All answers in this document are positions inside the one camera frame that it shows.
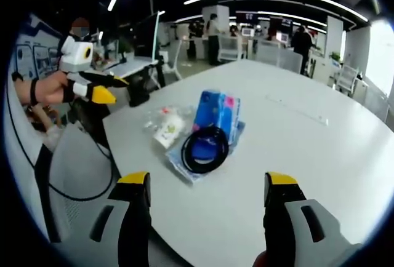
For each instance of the black wristband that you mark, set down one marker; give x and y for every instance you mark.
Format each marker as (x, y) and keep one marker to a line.
(33, 91)

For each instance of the person's right hand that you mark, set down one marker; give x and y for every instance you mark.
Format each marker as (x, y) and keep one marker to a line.
(261, 259)

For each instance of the green potted plant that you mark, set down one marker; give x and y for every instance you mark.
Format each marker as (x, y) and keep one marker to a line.
(335, 56)

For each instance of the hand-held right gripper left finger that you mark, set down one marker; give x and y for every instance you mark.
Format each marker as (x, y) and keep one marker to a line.
(132, 217)

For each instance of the short ceiling light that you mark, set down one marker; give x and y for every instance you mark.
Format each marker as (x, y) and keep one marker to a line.
(113, 0)

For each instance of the clear plastic bag item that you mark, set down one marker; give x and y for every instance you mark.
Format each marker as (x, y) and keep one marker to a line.
(152, 119)

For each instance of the grey office chair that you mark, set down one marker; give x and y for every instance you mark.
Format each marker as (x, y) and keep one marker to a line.
(74, 162)

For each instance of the blue tissue packet item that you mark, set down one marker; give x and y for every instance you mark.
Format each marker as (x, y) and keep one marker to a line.
(215, 113)

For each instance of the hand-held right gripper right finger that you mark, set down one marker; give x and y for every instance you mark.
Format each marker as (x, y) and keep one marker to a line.
(286, 214)

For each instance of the white mesh chair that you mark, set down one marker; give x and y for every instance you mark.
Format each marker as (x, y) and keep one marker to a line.
(292, 62)
(267, 53)
(231, 48)
(346, 79)

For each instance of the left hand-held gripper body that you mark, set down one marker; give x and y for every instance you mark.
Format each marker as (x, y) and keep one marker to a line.
(74, 56)

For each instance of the white desk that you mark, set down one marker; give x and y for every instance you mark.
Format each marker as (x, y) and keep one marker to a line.
(129, 67)

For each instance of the dark computer monitor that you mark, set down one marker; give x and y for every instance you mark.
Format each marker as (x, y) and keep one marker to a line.
(146, 37)

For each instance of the wall poster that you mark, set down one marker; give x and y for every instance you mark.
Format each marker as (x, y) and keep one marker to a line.
(37, 54)

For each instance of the person's left hand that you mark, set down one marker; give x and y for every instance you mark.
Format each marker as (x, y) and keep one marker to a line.
(52, 90)

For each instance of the white tabletop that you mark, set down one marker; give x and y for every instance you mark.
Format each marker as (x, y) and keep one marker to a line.
(277, 162)

